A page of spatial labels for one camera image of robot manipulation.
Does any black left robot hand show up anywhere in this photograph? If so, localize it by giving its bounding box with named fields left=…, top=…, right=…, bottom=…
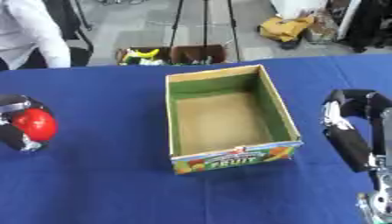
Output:
left=0, top=94, right=54, bottom=153

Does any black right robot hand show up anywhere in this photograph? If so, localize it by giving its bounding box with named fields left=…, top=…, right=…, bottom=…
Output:
left=319, top=88, right=392, bottom=173

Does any red toy apple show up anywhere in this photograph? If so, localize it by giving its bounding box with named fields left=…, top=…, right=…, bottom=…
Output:
left=10, top=108, right=60, bottom=143

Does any tan cardboard box green inside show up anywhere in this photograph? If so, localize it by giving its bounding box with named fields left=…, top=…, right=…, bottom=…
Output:
left=164, top=64, right=305, bottom=176

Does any brown box of toys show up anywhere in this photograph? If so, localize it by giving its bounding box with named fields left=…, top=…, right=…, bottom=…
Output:
left=115, top=44, right=228, bottom=67

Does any person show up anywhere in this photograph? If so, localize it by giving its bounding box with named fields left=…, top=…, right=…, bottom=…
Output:
left=0, top=0, right=74, bottom=71

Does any yellow bag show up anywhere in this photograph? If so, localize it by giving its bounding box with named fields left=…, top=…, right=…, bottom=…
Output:
left=257, top=15, right=316, bottom=43

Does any yellow toy banana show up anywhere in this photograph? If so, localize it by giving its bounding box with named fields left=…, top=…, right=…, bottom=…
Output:
left=123, top=48, right=161, bottom=60

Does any black tripod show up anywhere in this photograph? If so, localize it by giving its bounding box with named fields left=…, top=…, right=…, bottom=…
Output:
left=166, top=0, right=242, bottom=63

